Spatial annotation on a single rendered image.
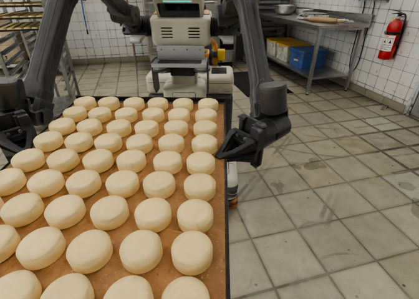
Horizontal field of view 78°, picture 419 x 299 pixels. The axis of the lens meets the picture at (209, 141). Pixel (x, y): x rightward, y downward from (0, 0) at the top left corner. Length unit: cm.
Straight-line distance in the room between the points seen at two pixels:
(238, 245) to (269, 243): 18
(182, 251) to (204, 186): 11
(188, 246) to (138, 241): 6
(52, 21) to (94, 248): 63
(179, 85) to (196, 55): 19
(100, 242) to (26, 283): 8
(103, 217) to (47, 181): 13
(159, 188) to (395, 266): 155
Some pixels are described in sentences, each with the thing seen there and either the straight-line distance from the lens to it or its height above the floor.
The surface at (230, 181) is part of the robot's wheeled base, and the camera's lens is 157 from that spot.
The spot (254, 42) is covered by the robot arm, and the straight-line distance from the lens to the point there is 70.
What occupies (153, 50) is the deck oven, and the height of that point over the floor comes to 40.
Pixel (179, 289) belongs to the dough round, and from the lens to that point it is 31.
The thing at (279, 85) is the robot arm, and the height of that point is 109.
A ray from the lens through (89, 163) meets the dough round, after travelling 49.
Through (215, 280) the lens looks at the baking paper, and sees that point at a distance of 34.
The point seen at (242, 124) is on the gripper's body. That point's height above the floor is 102.
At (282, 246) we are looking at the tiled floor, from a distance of 163.
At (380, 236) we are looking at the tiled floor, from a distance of 192.
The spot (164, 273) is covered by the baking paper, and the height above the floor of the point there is 97.
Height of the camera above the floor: 126
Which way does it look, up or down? 31 degrees down
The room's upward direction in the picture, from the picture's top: straight up
